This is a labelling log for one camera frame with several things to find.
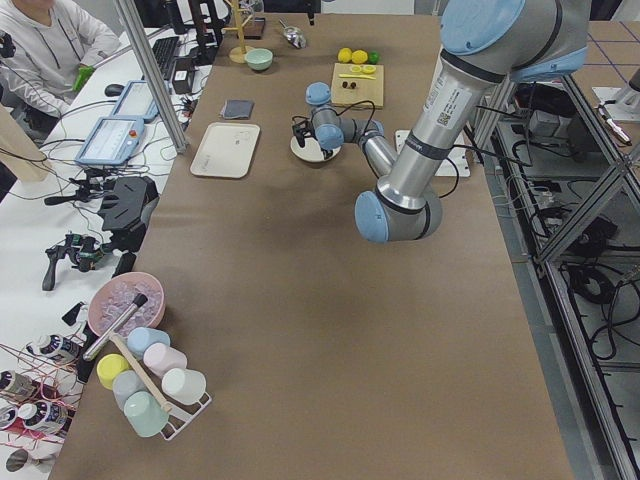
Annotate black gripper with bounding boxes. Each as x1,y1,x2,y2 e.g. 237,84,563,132
292,0,334,160

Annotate round beige plate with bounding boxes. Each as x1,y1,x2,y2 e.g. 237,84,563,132
290,137,341,163

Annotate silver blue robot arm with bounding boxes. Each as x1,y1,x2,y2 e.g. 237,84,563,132
292,1,591,243

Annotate beige rectangular tray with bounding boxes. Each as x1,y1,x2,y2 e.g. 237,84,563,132
190,122,261,179

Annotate yellow plastic knife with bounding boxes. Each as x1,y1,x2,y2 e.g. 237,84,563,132
338,73,376,80

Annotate wooden cutting board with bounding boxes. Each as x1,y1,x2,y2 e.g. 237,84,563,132
330,63,385,109

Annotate yellow lemon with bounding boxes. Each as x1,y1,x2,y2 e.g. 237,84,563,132
351,50,369,65
337,48,353,63

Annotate metal scoop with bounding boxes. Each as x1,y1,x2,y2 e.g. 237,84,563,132
279,19,307,49

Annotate mint green bowl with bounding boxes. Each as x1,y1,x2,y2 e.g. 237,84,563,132
244,48,274,72

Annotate wooden mug tree stand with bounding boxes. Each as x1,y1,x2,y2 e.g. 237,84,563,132
224,0,255,64

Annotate grey folded cloth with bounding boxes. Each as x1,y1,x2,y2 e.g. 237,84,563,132
220,99,254,120

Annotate white pillar with base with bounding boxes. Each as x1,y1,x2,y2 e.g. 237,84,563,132
394,130,470,177

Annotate black keyboard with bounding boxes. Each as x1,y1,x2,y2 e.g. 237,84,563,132
152,36,180,80

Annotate blue teach pendant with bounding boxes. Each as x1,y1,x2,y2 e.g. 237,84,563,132
75,115,145,167
111,80,159,123

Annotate black computer mouse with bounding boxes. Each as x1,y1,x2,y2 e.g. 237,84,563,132
104,84,124,97

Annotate black stand device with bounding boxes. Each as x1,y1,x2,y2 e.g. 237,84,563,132
98,176,159,252

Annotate seated person in grey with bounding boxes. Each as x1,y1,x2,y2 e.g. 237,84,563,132
1,1,120,133

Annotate metal muddler tool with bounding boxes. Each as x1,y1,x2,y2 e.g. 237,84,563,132
82,293,148,361

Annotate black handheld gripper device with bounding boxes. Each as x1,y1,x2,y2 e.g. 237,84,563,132
42,232,113,291

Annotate pink bowl with ice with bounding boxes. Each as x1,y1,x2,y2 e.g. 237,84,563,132
88,272,165,337

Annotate blue cup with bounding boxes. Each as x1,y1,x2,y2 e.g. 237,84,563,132
126,327,171,359

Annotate pink cup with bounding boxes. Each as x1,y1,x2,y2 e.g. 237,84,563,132
143,342,188,378

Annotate white cup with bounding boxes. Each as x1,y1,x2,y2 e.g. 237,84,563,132
162,368,206,405

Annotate yellow cup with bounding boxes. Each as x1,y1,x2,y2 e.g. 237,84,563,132
96,353,131,390

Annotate grey cup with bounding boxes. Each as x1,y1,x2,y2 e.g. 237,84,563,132
112,370,147,410

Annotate white cup rack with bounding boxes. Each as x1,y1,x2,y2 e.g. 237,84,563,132
160,392,214,441

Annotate mint green cup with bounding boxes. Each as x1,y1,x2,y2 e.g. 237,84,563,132
123,391,169,438

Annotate aluminium frame post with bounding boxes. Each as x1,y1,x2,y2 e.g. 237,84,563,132
114,0,187,154

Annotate bottles in copper wire basket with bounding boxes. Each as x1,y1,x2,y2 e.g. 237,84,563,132
1,344,83,448

